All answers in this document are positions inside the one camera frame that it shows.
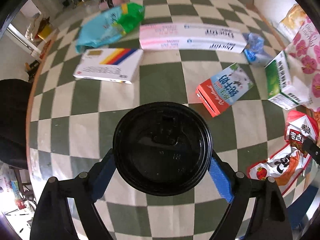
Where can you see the pink flowered paper bag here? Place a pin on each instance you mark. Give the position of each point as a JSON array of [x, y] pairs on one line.
[[303, 59]]

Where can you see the yellow plastic bag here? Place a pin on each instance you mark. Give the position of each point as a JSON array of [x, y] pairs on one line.
[[291, 23]]

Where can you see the white box rainbow stripes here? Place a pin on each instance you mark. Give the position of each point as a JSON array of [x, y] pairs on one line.
[[110, 64]]

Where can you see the long pink white box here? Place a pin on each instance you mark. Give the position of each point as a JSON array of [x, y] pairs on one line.
[[191, 36]]

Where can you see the black covered chair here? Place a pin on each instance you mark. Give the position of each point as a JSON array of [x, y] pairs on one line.
[[14, 104]]

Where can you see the pink suitcase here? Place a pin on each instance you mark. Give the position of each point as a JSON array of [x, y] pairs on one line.
[[108, 4]]

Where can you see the blue seat cushion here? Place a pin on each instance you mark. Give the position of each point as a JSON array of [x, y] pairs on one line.
[[299, 208]]

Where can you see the blue plastic wrapper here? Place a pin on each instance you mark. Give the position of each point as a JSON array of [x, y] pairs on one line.
[[254, 50]]

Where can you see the blue green rice bag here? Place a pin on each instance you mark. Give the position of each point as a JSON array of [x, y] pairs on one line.
[[110, 26]]

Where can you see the green white medicine box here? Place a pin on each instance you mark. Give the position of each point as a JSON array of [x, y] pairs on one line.
[[279, 83]]

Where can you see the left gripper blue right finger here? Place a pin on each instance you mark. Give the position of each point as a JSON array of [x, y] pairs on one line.
[[221, 181]]

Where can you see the red blue milk carton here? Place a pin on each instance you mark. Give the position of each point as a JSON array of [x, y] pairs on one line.
[[223, 89]]

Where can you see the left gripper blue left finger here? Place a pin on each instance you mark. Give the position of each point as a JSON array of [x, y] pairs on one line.
[[101, 174]]

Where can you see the red white snack bag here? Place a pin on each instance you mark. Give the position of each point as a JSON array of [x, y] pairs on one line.
[[289, 162]]

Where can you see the black round plastic lid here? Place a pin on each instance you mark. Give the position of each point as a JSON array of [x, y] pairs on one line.
[[162, 148]]

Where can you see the yellow bucket with clothes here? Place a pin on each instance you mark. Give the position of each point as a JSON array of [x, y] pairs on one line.
[[39, 28]]

